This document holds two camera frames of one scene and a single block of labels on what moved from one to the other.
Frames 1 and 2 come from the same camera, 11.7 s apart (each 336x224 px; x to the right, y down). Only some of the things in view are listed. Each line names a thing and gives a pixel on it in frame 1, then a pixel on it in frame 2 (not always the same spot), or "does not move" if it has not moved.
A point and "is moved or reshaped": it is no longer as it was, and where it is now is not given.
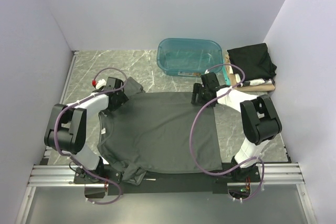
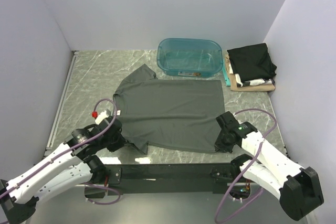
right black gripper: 198,88 -> 220,147
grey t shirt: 149,135 is moved or reshaped
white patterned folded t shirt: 254,82 does not move
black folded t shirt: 256,61 does not move
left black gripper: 122,99 -> 121,142
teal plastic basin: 189,57 does not move
